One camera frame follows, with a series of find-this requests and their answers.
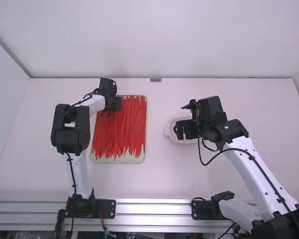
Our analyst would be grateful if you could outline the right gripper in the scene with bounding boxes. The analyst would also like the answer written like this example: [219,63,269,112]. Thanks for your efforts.
[173,119,199,140]

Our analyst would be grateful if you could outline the row of orange cable ties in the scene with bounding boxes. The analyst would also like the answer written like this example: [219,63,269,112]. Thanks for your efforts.
[92,95,147,160]

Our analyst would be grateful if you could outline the pale tray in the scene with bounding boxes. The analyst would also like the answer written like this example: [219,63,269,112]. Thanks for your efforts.
[90,94,148,164]

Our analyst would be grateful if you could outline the black cable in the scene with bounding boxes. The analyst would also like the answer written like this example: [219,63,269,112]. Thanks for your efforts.
[82,87,108,101]
[196,135,227,167]

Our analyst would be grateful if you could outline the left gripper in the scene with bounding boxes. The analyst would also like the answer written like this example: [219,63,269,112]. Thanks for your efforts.
[104,95,123,112]

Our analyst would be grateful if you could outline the silver rails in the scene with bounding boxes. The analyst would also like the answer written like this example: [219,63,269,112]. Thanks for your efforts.
[0,198,299,233]

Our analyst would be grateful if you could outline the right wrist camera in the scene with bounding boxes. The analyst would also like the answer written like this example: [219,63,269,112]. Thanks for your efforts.
[188,99,200,122]

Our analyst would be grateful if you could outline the white dish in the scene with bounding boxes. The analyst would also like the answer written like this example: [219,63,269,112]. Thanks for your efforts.
[163,117,203,144]

